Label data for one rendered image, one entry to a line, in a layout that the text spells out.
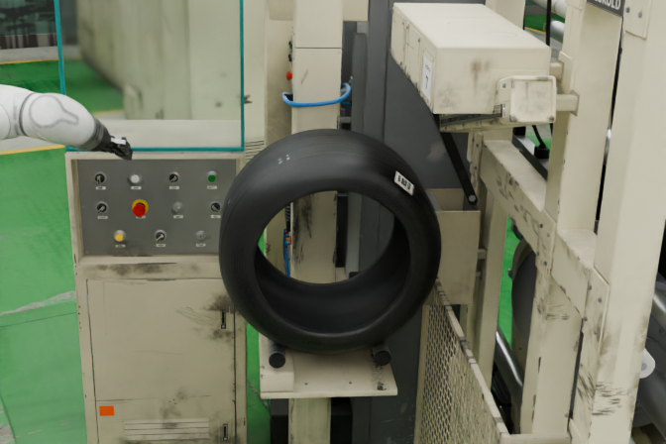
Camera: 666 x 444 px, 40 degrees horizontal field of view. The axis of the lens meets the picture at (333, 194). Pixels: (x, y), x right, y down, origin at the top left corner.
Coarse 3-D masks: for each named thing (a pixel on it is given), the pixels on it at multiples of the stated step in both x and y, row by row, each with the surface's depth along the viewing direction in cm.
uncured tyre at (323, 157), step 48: (288, 144) 235; (336, 144) 229; (384, 144) 244; (240, 192) 229; (288, 192) 223; (384, 192) 225; (240, 240) 227; (432, 240) 233; (240, 288) 231; (288, 288) 262; (336, 288) 264; (384, 288) 262; (288, 336) 237; (336, 336) 237; (384, 336) 241
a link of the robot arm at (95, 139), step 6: (90, 114) 212; (96, 120) 213; (96, 126) 212; (102, 126) 215; (96, 132) 212; (102, 132) 215; (90, 138) 211; (96, 138) 213; (84, 144) 211; (90, 144) 213; (96, 144) 214
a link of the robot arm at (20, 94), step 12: (0, 84) 208; (0, 96) 202; (12, 96) 203; (24, 96) 204; (0, 108) 201; (12, 108) 202; (0, 120) 201; (12, 120) 203; (0, 132) 202; (12, 132) 204
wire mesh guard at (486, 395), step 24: (432, 312) 273; (432, 336) 272; (456, 336) 237; (432, 360) 272; (456, 360) 241; (432, 384) 271; (456, 384) 240; (480, 384) 213; (432, 408) 273; (456, 408) 241; (480, 408) 215; (456, 432) 242; (480, 432) 216; (504, 432) 195
